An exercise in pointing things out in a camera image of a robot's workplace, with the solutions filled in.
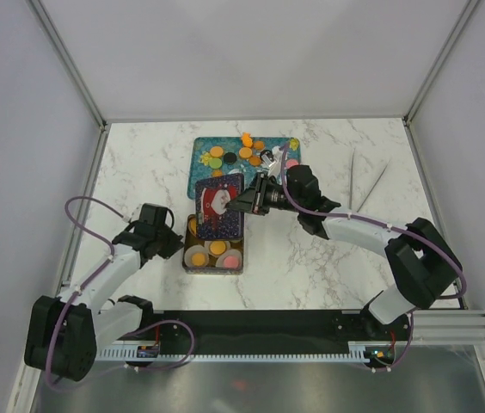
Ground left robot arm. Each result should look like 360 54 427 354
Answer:
24 203 183 382

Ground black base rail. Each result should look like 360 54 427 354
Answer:
140 310 409 356

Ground orange round cookie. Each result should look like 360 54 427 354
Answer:
209 146 224 157
209 241 227 256
191 252 208 267
239 147 253 159

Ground teal floral tray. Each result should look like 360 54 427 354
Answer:
187 134 302 200

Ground metal tongs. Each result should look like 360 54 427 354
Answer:
347 149 391 212

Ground black sandwich cookie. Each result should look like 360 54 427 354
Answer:
223 152 237 164

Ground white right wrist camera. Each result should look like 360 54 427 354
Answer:
260 146 282 176

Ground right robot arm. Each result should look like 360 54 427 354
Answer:
226 165 463 340

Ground orange fish cookie on tray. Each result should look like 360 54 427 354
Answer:
241 133 254 147

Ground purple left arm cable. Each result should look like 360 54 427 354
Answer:
44 196 134 388

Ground gold tin lid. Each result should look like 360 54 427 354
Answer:
195 173 244 241

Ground green cookie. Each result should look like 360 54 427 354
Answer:
208 157 223 170

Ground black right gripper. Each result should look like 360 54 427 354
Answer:
225 173 303 217

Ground orange fish cookie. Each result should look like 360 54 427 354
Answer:
241 133 254 147
188 218 197 236

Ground pink cookie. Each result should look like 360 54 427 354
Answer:
285 158 299 169
223 256 240 268

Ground square cookie tin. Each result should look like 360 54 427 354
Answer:
181 214 244 275

